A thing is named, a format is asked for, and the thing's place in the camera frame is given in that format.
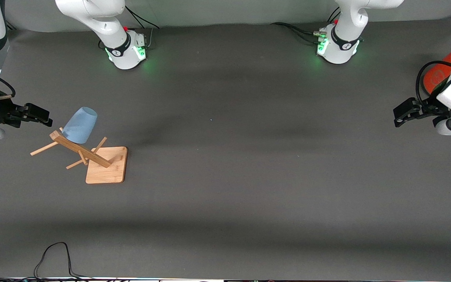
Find light blue cup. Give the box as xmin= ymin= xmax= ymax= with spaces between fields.
xmin=62 ymin=107 xmax=98 ymax=144

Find orange can with grey lid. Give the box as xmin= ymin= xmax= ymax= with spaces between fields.
xmin=423 ymin=39 xmax=451 ymax=94

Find wooden mug tree stand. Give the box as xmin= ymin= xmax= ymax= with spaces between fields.
xmin=30 ymin=127 xmax=128 ymax=184

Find black left arm wrist cable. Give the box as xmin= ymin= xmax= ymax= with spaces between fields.
xmin=415 ymin=61 xmax=451 ymax=104

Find black right arm base cables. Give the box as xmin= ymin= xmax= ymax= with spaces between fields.
xmin=125 ymin=6 xmax=160 ymax=30

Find black arm base cables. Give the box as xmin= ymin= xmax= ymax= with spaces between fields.
xmin=271 ymin=7 xmax=339 ymax=43
xmin=125 ymin=6 xmax=160 ymax=30

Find thin black looped table cable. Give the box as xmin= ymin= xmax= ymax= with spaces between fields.
xmin=34 ymin=242 xmax=93 ymax=279

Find black left arm base cables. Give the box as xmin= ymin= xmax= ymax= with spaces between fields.
xmin=271 ymin=7 xmax=339 ymax=43

